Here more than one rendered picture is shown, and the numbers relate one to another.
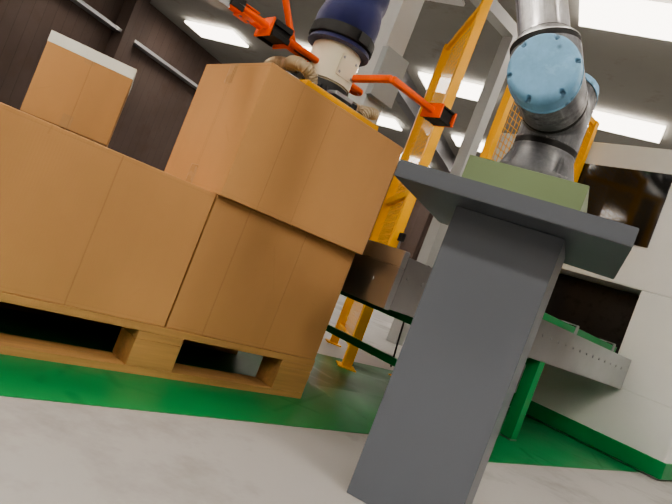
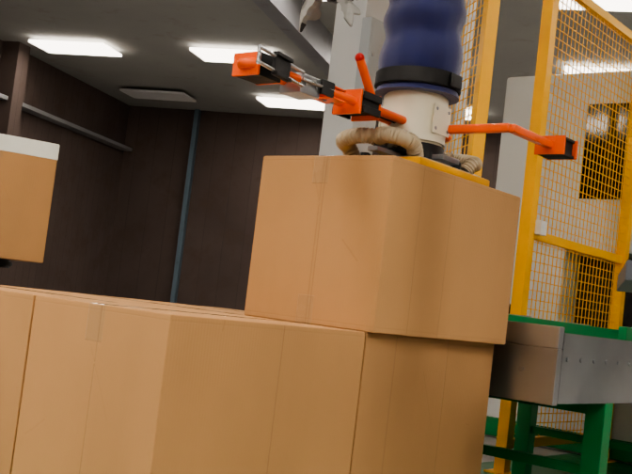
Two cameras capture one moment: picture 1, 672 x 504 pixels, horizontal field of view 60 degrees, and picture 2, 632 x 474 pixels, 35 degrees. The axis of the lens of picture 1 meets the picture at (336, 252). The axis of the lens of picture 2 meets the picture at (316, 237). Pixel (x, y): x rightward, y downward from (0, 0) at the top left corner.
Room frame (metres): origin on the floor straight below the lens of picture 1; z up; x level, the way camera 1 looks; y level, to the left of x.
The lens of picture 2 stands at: (-0.54, 0.81, 0.59)
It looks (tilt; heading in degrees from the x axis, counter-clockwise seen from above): 4 degrees up; 352
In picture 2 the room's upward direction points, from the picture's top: 7 degrees clockwise
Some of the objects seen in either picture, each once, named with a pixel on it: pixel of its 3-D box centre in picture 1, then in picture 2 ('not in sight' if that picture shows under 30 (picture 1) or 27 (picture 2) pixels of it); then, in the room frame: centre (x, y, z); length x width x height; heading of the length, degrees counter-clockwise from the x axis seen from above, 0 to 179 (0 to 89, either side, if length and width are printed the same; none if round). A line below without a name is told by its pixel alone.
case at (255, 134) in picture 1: (286, 161); (388, 253); (1.98, 0.27, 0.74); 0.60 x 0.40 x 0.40; 132
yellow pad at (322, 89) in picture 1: (336, 102); (440, 166); (1.90, 0.17, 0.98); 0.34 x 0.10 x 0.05; 133
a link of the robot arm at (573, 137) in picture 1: (557, 111); not in sight; (1.41, -0.38, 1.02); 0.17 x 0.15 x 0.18; 152
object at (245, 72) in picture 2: not in sight; (258, 68); (1.57, 0.68, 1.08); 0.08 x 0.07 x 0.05; 133
